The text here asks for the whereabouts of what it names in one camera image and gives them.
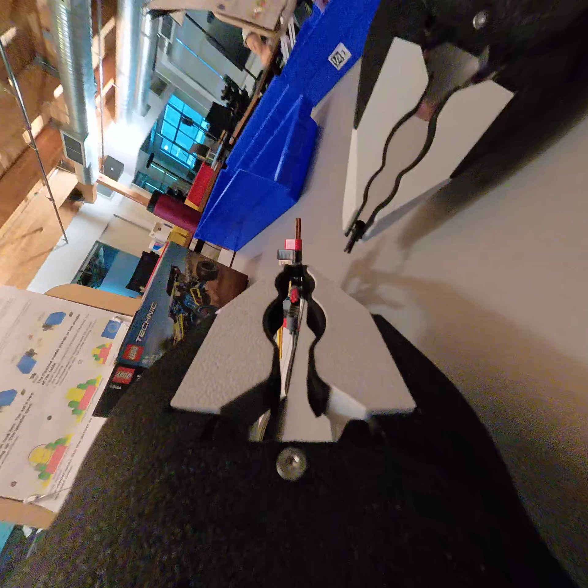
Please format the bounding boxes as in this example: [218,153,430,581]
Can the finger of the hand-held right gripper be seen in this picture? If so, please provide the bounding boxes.
[362,79,515,240]
[342,37,431,237]

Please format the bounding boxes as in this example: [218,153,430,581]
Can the black lego pin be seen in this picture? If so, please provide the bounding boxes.
[344,220,367,254]

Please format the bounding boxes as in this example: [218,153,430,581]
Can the blue plastic bin with tag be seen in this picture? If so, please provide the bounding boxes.
[280,0,383,107]

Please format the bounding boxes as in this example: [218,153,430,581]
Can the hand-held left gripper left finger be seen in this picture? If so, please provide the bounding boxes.
[171,267,292,442]

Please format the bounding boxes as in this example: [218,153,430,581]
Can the toy car set box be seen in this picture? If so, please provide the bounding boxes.
[93,242,249,417]

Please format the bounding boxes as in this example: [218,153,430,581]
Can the instruction poster on cardboard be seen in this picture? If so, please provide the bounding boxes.
[0,284,143,530]

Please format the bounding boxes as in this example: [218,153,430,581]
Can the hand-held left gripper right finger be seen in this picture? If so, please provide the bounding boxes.
[300,267,416,441]

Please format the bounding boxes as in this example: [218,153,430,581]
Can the dark red tumbler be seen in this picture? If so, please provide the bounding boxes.
[147,190,201,233]

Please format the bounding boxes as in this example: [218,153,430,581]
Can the small lego assembly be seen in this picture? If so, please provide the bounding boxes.
[277,218,307,397]

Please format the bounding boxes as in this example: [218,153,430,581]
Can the silver ventilation duct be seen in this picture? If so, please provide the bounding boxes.
[47,0,101,185]

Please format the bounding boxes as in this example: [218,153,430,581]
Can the red plastic bin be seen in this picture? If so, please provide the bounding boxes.
[185,161,217,213]

